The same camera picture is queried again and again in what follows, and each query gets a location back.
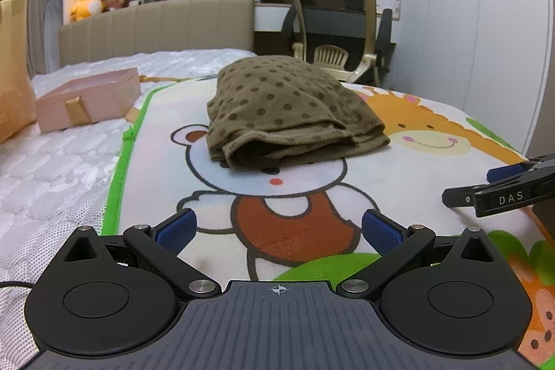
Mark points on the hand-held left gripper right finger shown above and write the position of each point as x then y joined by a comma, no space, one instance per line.
383,231

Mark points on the white desk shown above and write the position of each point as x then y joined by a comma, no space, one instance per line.
269,19

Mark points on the printed animal blanket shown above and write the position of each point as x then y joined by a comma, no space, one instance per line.
303,196

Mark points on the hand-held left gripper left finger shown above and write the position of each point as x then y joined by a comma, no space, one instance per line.
175,231

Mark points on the brown dotted garment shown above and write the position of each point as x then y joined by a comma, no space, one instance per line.
282,110

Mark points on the beige padded headboard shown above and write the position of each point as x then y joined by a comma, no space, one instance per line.
156,27

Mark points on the beige tote bag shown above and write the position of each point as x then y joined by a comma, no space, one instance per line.
13,71

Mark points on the beige mesh office chair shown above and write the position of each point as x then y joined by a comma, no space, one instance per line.
334,27

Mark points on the grey cushion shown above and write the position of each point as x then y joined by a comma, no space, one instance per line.
53,32

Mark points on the white quilted mattress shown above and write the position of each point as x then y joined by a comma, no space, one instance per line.
56,179

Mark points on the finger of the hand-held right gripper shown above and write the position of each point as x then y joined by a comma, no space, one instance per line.
459,196
505,172

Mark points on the yellow plush toy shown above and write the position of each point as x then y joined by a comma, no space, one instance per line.
88,1

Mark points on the pink gift box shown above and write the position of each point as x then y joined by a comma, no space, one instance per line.
104,97

